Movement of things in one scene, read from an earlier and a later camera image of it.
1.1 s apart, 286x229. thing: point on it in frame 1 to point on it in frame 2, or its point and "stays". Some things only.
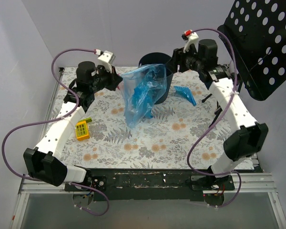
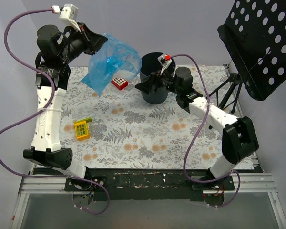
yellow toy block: x=82 y=129 stays
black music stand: x=263 y=34 stays
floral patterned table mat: x=187 y=130 stays
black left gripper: x=109 y=78 to x=87 y=39
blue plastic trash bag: x=142 y=88 to x=114 y=59
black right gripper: x=178 y=59 to x=154 y=82
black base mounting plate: x=151 y=184 stays
